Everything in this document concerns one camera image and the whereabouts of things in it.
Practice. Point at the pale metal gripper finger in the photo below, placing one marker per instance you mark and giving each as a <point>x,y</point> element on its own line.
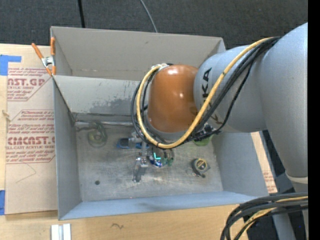
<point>144,163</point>
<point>137,172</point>

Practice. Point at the blue rectangular object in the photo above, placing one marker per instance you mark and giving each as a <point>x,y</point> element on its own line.
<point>123,143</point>

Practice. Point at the grey metal bin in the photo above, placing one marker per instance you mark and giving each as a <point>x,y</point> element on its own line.
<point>107,174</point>

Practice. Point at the clear glass object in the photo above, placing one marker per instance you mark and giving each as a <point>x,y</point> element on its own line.
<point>96,136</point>

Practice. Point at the yellow and black tape measure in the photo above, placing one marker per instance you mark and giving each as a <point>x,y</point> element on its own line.
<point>200,166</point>

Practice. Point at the green round object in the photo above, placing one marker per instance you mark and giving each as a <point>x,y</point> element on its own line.
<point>202,141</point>

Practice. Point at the brown cardboard board, red print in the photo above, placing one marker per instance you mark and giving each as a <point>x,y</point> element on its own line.
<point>30,184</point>

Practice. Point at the black cylinder on white bracket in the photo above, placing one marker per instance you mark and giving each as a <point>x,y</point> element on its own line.
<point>205,130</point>

